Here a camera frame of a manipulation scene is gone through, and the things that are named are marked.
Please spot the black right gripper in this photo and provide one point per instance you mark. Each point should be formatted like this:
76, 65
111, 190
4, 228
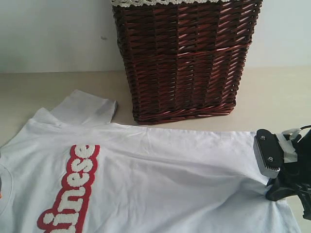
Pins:
295, 172

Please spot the white t-shirt red logo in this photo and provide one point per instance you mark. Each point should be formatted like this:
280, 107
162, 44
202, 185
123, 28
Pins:
71, 170

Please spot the dark red wicker basket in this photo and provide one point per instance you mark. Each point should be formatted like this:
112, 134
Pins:
184, 61

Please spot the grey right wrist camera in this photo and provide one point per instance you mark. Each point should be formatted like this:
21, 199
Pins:
268, 153

